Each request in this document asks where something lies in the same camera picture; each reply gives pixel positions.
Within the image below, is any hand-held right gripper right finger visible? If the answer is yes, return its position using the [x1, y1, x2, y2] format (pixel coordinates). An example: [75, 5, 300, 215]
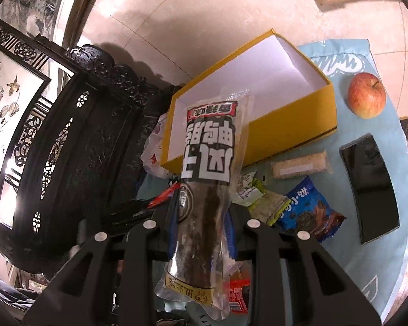
[224, 207, 383, 326]

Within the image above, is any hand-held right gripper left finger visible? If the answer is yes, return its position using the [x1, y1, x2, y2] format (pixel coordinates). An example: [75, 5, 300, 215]
[22, 183, 182, 326]

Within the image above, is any clear dark meat snack packet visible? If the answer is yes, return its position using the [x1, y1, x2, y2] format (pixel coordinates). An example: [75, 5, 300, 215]
[154, 96, 250, 321]

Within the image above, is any blue cookie snack packet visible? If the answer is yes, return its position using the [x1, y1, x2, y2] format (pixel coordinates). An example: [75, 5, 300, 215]
[274, 176, 347, 243]

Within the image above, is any beige cracker bar packet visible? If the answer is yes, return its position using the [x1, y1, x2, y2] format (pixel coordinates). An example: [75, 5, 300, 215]
[271, 150, 331, 179]

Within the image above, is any yellow cardboard box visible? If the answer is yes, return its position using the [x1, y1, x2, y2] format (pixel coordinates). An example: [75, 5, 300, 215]
[160, 29, 338, 177]

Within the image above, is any white green snack packet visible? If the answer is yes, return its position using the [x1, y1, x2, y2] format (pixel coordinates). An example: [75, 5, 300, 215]
[236, 171, 265, 208]

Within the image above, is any red white snack packet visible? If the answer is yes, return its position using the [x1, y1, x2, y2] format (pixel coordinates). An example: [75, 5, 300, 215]
[229, 275, 250, 313]

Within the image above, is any white plastic bag red print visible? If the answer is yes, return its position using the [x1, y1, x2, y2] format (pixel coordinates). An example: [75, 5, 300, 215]
[141, 114, 172, 179]

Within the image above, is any carved black wooden furniture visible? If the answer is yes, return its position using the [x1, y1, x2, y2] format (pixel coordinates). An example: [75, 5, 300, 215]
[0, 17, 177, 279]

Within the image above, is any light blue printed blanket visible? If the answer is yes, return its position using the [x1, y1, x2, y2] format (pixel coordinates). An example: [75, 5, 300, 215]
[136, 39, 408, 326]

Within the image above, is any black smartphone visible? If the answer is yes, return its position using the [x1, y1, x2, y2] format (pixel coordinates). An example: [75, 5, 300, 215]
[339, 133, 401, 244]

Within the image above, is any red apple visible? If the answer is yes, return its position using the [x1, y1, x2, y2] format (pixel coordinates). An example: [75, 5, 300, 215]
[347, 72, 387, 119]

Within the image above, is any framed bird flower painting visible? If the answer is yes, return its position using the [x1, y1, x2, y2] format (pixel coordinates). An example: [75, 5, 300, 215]
[0, 41, 51, 231]

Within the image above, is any framed ink painting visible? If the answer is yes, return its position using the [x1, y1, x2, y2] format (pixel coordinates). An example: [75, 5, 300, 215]
[0, 0, 67, 41]

